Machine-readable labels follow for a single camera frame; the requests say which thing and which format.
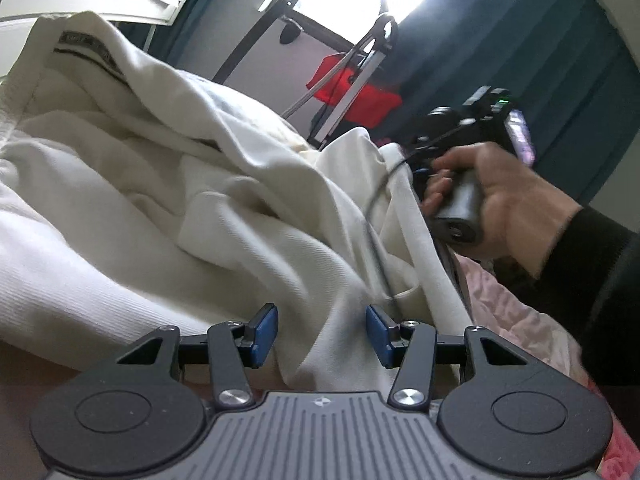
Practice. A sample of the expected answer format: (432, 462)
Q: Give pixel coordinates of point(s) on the red cloth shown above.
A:
(372, 101)

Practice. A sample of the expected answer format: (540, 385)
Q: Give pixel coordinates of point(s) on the pale pink bed sheet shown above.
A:
(510, 315)

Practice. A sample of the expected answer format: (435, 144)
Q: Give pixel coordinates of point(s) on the black curved stand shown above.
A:
(250, 35)

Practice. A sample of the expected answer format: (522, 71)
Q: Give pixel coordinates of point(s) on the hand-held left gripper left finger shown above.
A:
(264, 334)

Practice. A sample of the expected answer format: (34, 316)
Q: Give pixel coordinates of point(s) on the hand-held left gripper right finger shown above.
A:
(378, 336)

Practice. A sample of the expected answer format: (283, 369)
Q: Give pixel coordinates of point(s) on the person's right hand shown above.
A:
(515, 200)

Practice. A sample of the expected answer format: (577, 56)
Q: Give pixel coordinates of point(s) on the person's right forearm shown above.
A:
(595, 290)

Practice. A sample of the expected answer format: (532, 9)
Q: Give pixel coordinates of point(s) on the teal curtain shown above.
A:
(500, 35)
(225, 5)

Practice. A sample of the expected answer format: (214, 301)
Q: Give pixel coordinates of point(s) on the white cotton garment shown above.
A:
(200, 200)

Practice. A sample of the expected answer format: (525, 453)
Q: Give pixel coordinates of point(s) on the metal drying rack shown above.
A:
(372, 57)

